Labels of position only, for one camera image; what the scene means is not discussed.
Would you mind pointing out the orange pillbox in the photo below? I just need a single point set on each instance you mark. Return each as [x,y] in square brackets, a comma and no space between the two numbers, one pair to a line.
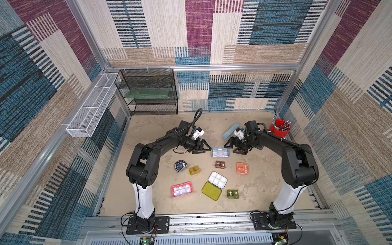
[242,168]

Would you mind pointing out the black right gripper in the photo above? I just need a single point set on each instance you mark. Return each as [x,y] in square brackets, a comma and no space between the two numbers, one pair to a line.
[239,143]

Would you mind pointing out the round dark blue pillbox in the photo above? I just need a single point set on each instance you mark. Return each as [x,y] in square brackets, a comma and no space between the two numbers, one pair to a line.
[180,166]

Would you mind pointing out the light blue stapler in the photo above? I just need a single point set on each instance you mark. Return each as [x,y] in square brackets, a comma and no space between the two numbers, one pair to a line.
[230,131]

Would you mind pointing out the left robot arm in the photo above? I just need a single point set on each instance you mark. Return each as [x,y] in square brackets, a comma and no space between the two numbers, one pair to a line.
[143,168]

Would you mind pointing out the pink pillbox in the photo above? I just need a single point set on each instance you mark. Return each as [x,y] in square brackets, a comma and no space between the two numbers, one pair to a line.
[182,189]

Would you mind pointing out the red pen cup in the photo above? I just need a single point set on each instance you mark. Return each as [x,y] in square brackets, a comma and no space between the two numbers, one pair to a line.
[280,128]

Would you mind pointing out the blue six-compartment pillbox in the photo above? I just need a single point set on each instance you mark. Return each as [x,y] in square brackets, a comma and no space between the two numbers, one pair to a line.
[220,153]

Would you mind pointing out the yellow two-compartment pillbox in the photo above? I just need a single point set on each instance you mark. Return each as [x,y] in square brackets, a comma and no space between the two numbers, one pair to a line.
[194,170]

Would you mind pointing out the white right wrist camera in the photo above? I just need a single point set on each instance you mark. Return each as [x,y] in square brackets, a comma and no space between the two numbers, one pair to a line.
[239,134]

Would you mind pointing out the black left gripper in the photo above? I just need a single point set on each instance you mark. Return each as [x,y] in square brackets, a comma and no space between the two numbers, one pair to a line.
[198,146]

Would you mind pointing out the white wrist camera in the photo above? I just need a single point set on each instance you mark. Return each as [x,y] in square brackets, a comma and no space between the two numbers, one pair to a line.
[239,134]
[197,133]

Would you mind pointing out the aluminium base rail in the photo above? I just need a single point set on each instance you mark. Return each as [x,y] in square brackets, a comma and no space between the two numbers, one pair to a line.
[313,227]

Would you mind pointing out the white pillbox with green lid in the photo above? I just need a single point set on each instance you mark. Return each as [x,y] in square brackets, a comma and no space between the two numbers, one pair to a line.
[214,186]

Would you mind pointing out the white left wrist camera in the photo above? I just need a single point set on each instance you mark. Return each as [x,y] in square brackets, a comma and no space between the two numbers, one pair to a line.
[197,133]

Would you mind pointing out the black wire mesh shelf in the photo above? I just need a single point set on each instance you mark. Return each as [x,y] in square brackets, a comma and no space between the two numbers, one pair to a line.
[131,79]

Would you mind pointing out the small green two-compartment pillbox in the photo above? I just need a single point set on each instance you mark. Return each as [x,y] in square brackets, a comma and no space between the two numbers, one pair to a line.
[232,194]

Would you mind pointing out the maroon two-compartment pillbox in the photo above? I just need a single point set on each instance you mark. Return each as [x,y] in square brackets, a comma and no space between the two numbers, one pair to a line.
[220,164]

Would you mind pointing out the white wire mesh basket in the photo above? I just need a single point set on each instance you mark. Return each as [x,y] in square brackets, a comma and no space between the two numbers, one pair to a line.
[91,112]

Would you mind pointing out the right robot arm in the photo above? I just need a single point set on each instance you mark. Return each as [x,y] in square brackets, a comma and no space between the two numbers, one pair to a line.
[298,169]

